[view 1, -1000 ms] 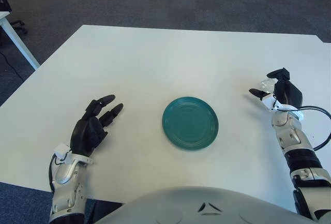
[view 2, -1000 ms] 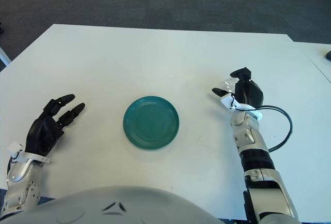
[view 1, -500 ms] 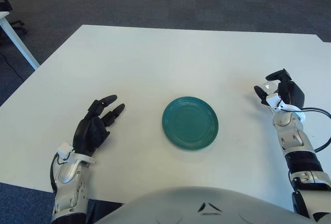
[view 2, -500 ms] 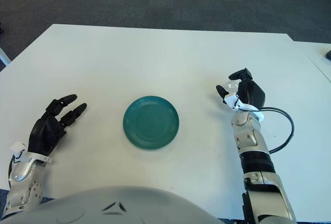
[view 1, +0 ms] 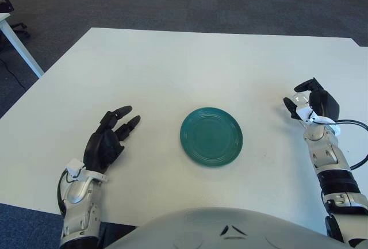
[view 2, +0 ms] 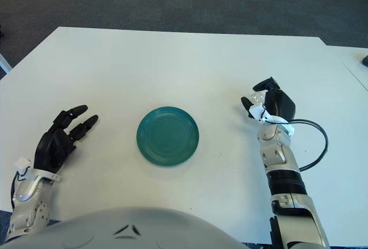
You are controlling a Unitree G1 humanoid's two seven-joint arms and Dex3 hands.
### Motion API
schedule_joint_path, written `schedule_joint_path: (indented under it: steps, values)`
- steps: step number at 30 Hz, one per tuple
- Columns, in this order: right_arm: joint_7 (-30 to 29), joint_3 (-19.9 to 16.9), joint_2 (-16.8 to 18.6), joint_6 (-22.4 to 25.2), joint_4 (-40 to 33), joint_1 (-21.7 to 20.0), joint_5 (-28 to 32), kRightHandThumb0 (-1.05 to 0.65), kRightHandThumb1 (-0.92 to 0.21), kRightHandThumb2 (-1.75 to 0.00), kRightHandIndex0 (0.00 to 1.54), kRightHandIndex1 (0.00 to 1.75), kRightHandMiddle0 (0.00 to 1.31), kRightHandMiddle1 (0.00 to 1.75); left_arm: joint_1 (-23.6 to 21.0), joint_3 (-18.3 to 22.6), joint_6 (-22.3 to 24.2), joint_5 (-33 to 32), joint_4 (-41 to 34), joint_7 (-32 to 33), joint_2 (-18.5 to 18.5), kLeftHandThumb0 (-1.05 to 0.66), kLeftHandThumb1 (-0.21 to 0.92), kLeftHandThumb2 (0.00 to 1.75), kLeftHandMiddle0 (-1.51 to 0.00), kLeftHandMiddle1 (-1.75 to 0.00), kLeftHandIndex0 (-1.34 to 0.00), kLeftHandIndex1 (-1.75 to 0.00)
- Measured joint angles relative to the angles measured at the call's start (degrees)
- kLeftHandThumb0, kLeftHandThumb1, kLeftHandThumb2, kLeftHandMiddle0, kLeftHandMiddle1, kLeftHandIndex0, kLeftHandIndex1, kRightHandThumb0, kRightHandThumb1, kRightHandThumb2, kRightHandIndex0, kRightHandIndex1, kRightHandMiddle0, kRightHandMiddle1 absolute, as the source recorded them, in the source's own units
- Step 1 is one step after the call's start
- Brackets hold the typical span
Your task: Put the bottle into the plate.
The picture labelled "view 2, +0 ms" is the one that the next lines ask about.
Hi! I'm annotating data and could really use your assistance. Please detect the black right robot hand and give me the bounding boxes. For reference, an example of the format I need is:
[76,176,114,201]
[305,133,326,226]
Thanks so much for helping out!
[240,76,297,121]

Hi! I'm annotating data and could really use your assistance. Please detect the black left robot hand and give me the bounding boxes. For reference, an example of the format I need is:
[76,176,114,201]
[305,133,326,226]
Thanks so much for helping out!
[33,104,99,174]

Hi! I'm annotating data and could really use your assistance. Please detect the clear bottle with blue cap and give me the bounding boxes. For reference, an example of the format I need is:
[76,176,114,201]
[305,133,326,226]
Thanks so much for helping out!
[248,92,266,108]

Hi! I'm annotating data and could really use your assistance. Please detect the teal round plate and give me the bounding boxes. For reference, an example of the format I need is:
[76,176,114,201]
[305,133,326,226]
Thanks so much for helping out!
[136,106,200,169]

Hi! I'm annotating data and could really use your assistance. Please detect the white right wrist connector box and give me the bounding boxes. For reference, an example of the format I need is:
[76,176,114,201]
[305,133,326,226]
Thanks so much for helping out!
[248,105,274,124]

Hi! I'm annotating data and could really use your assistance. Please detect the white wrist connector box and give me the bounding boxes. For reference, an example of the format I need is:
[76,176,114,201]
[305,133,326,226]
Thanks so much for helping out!
[248,105,274,124]
[13,158,33,178]

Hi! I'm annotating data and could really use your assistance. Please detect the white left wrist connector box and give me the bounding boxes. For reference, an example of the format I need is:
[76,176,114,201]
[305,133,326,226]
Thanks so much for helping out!
[13,158,33,178]

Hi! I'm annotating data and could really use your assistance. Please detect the grey robot torso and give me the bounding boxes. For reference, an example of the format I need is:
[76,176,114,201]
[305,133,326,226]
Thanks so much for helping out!
[0,207,242,249]

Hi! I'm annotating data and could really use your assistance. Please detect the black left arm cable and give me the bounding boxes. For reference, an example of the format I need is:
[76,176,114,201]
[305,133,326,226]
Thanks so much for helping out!
[10,174,22,212]

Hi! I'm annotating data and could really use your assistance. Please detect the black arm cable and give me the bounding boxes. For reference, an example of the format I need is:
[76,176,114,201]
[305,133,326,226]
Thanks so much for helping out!
[264,118,329,172]
[10,174,22,212]

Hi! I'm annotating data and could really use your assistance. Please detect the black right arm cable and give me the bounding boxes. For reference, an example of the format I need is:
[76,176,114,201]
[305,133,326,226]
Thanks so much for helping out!
[264,118,329,172]

